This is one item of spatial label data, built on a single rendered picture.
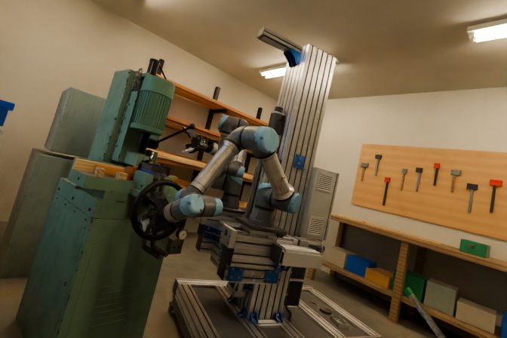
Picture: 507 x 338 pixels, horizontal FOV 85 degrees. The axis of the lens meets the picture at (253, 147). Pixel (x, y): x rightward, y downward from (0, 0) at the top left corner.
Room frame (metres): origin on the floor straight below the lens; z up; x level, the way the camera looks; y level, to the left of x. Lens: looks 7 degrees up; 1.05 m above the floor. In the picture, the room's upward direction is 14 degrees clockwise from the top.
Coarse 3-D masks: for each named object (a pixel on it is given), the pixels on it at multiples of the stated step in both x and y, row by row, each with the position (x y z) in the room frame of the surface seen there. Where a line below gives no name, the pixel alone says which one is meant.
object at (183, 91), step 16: (160, 64) 3.79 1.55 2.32; (192, 96) 3.85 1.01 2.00; (224, 112) 4.21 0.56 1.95; (240, 112) 4.26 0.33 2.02; (176, 128) 3.90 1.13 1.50; (208, 128) 4.46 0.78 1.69; (160, 160) 3.57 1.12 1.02; (176, 160) 3.65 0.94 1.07; (192, 160) 3.91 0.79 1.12; (192, 176) 4.47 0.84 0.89; (240, 192) 5.10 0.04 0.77; (240, 208) 4.69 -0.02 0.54
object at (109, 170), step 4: (96, 164) 1.42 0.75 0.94; (104, 168) 1.44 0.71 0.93; (108, 168) 1.45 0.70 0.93; (112, 168) 1.47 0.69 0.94; (116, 168) 1.48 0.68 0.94; (104, 172) 1.44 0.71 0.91; (108, 172) 1.46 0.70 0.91; (112, 172) 1.47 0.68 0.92; (116, 172) 1.49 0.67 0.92; (176, 180) 1.77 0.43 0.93; (180, 180) 1.80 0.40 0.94; (184, 180) 1.83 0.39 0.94; (180, 184) 1.80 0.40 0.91; (184, 184) 1.83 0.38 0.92; (188, 184) 1.85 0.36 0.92
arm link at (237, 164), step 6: (240, 126) 1.94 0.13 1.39; (246, 150) 1.86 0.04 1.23; (234, 156) 1.81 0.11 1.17; (240, 156) 1.80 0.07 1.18; (234, 162) 1.77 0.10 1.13; (240, 162) 1.77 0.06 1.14; (228, 168) 1.74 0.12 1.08; (234, 168) 1.74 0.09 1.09; (240, 168) 1.74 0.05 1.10; (228, 174) 1.76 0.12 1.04; (234, 174) 1.75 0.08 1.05; (240, 174) 1.74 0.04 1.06
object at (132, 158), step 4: (128, 152) 1.58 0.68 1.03; (132, 152) 1.56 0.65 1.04; (128, 156) 1.58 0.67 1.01; (132, 156) 1.55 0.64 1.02; (136, 156) 1.52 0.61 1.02; (140, 156) 1.53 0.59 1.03; (144, 156) 1.54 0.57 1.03; (148, 156) 1.56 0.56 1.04; (124, 160) 1.60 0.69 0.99; (128, 160) 1.57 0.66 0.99; (132, 160) 1.54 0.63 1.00; (136, 160) 1.51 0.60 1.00; (140, 160) 1.53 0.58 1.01; (144, 160) 1.55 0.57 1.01; (132, 164) 1.53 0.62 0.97; (136, 164) 1.52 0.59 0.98
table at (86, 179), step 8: (72, 168) 1.36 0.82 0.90; (72, 176) 1.34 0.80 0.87; (80, 176) 1.28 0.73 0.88; (88, 176) 1.25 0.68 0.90; (96, 176) 1.28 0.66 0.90; (104, 176) 1.35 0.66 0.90; (112, 176) 1.45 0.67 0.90; (80, 184) 1.26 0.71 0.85; (88, 184) 1.25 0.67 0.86; (96, 184) 1.28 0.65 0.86; (104, 184) 1.30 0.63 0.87; (112, 184) 1.33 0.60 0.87; (120, 184) 1.36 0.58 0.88; (128, 184) 1.39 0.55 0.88; (128, 192) 1.40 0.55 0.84; (136, 192) 1.36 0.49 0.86; (176, 192) 1.60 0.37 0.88; (168, 200) 1.46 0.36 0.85
